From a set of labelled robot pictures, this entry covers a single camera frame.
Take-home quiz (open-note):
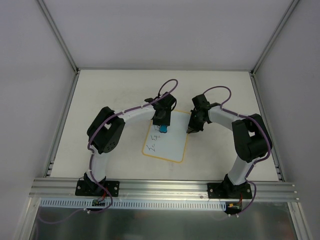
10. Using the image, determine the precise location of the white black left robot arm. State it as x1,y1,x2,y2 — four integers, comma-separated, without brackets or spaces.
80,92,177,196

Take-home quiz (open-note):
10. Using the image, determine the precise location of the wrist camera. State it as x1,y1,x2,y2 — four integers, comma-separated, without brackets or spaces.
192,94,210,111
151,94,177,111

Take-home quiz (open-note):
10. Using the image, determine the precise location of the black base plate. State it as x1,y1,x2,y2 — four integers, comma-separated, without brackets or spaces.
207,182,253,200
75,178,120,197

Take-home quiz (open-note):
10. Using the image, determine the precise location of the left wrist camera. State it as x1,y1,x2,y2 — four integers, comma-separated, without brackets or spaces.
151,94,177,111

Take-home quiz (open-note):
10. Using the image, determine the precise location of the yellow framed small whiteboard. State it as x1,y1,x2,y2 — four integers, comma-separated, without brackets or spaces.
142,110,191,164

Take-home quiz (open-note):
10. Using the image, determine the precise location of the aluminium mounting rail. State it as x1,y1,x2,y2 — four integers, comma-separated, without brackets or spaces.
28,177,301,202

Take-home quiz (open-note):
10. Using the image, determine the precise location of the white slotted cable duct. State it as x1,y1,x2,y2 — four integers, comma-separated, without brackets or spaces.
39,198,227,212

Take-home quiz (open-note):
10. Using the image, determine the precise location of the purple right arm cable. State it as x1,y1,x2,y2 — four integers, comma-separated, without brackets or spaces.
202,85,273,218

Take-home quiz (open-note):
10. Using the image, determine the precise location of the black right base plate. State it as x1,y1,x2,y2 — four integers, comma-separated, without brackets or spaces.
207,182,253,200

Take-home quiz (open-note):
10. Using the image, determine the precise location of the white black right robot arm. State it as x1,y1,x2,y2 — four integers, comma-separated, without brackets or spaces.
187,94,273,200

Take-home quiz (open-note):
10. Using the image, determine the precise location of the left aluminium frame post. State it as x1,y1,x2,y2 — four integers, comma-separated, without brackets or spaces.
35,0,79,74

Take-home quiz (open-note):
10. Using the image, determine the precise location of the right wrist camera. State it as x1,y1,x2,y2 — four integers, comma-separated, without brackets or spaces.
192,94,210,111

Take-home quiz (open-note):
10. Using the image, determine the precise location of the aluminium frame post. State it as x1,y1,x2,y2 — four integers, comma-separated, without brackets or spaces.
35,0,79,74
250,0,300,75

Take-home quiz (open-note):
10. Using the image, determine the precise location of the blue black whiteboard eraser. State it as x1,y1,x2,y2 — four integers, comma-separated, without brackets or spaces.
159,125,168,133

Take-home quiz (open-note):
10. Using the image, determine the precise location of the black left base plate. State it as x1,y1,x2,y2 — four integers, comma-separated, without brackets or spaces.
75,178,120,197

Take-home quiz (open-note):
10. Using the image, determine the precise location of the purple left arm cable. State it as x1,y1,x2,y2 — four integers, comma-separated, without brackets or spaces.
37,78,180,223

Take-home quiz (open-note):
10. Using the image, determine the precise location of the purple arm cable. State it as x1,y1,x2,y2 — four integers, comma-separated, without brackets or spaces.
37,78,180,223
202,85,273,218

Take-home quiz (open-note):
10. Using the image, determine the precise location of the right aluminium frame post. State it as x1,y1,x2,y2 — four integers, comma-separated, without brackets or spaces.
250,0,300,75

